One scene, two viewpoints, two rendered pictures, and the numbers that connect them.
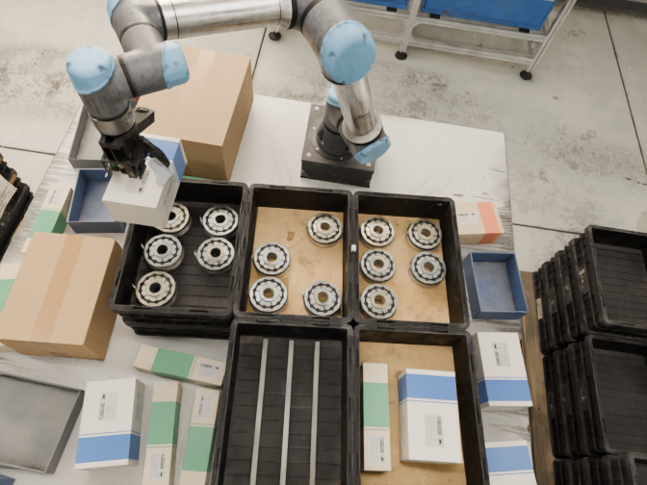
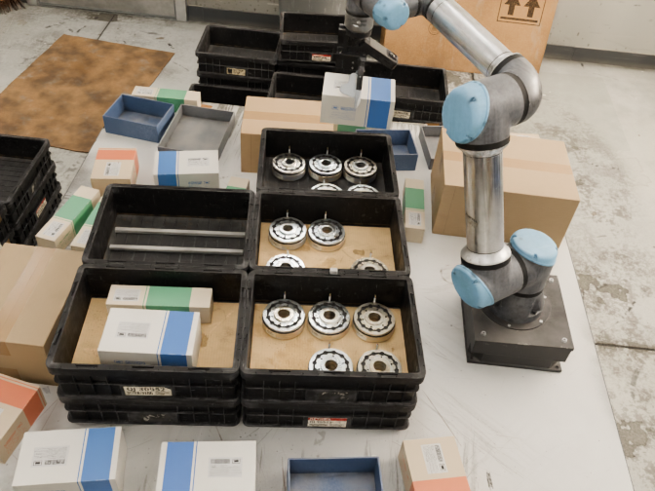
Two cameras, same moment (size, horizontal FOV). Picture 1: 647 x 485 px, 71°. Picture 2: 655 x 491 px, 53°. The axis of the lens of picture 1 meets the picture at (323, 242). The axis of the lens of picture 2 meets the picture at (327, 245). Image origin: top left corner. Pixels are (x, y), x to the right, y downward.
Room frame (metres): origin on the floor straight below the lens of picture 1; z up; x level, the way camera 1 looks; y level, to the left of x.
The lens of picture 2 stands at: (0.60, -1.18, 2.09)
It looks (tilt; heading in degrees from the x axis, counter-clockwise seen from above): 44 degrees down; 92
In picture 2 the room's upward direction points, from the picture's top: 6 degrees clockwise
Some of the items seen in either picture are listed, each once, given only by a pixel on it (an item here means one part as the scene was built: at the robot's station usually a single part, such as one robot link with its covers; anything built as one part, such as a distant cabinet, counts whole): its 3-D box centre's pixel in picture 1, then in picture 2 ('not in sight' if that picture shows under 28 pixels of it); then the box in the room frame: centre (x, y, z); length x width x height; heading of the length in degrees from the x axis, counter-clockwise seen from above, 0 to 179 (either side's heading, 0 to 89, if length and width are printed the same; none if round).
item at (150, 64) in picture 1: (152, 63); (390, 6); (0.63, 0.37, 1.41); 0.11 x 0.11 x 0.08; 36
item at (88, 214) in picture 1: (101, 200); (385, 149); (0.69, 0.72, 0.74); 0.20 x 0.15 x 0.07; 12
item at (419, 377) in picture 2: (406, 257); (331, 323); (0.59, -0.23, 0.92); 0.40 x 0.30 x 0.02; 7
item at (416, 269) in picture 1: (428, 268); (330, 366); (0.60, -0.31, 0.86); 0.10 x 0.10 x 0.01
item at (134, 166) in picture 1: (123, 145); (353, 48); (0.55, 0.44, 1.25); 0.09 x 0.08 x 0.12; 2
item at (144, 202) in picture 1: (147, 179); (358, 100); (0.58, 0.44, 1.09); 0.20 x 0.12 x 0.09; 2
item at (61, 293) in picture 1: (69, 295); (288, 136); (0.35, 0.66, 0.78); 0.30 x 0.22 x 0.16; 6
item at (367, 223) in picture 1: (377, 231); (373, 319); (0.69, -0.15, 0.86); 0.10 x 0.10 x 0.01
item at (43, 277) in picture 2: not in sight; (30, 312); (-0.16, -0.21, 0.78); 0.30 x 0.22 x 0.16; 91
